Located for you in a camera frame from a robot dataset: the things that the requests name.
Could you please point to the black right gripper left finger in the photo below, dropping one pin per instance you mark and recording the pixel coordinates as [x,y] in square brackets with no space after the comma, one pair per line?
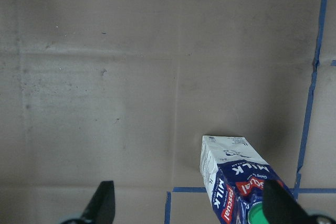
[101,207]

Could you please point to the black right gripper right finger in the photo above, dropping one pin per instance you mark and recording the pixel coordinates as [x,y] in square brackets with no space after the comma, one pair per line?
[280,207]

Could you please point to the Pascual milk carton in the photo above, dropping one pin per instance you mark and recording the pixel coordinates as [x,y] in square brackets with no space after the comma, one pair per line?
[234,175]

